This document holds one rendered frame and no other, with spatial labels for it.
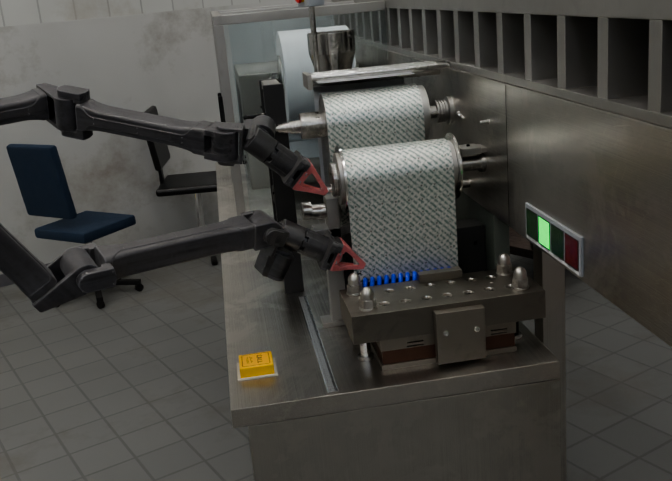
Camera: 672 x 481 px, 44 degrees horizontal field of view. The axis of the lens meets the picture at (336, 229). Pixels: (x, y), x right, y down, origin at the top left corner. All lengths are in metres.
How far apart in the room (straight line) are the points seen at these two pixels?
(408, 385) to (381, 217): 0.38
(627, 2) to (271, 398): 0.95
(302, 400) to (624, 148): 0.77
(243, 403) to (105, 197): 4.24
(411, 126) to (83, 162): 3.92
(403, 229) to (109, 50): 4.11
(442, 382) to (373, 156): 0.50
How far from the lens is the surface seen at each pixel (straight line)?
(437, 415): 1.70
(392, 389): 1.65
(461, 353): 1.70
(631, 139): 1.25
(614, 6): 1.29
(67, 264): 1.59
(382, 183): 1.78
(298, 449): 1.68
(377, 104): 2.00
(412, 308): 1.66
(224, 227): 1.67
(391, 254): 1.82
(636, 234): 1.27
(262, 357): 1.76
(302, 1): 2.31
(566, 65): 1.46
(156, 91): 5.83
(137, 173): 5.83
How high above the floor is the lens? 1.65
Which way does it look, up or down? 16 degrees down
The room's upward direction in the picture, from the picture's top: 5 degrees counter-clockwise
